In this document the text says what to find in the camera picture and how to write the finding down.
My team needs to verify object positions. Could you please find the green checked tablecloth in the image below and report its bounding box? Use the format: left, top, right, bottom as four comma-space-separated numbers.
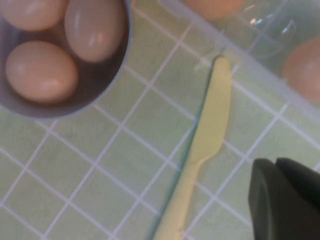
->
0, 0, 320, 240

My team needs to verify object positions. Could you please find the brown egg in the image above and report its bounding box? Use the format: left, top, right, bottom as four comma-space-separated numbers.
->
0, 0, 70, 32
281, 36, 320, 104
4, 40, 80, 105
64, 0, 127, 63
179, 0, 247, 21

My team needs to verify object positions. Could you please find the grey round bowl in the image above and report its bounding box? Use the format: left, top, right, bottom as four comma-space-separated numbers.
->
0, 0, 133, 120

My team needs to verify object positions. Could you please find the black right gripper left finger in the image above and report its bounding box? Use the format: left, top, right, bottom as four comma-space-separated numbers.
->
248, 158, 308, 240

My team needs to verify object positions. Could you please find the yellow plastic knife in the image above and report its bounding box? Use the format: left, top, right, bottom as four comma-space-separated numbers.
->
144, 55, 232, 240

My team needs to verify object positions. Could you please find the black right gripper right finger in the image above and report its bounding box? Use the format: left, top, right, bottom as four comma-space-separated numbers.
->
276, 156, 320, 240

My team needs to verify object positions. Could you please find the clear plastic egg box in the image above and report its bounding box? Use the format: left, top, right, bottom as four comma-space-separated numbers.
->
156, 0, 320, 123

